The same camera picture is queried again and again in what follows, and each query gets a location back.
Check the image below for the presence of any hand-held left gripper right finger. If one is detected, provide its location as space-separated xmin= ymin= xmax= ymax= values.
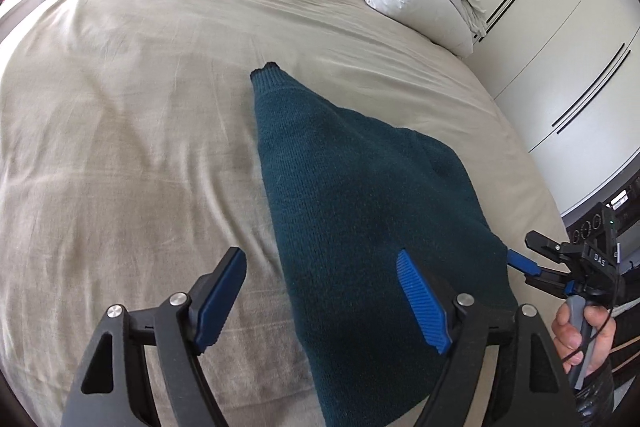
xmin=396 ymin=249 xmax=577 ymax=427

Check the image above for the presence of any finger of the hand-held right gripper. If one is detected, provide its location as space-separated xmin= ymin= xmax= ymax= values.
xmin=505 ymin=249 xmax=572 ymax=294
xmin=525 ymin=230 xmax=568 ymax=264

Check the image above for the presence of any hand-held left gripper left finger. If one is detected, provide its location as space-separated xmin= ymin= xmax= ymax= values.
xmin=60 ymin=247 xmax=247 ymax=427

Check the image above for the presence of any teal knit sweater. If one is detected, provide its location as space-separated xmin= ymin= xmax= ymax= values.
xmin=250 ymin=62 xmax=521 ymax=427

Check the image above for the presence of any person's right forearm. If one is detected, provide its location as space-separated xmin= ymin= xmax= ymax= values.
xmin=574 ymin=347 xmax=640 ymax=427

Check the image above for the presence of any person's right hand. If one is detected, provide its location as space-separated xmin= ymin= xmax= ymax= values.
xmin=551 ymin=301 xmax=617 ymax=376

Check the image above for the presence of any bed with beige sheet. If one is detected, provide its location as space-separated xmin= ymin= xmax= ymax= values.
xmin=0 ymin=0 xmax=568 ymax=427

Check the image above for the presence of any white wardrobe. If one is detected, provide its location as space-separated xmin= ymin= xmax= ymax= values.
xmin=465 ymin=0 xmax=640 ymax=218

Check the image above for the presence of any white pillow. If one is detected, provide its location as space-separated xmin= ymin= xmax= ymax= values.
xmin=400 ymin=0 xmax=476 ymax=58

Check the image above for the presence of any black cable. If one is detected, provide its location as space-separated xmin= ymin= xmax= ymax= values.
xmin=561 ymin=252 xmax=627 ymax=379

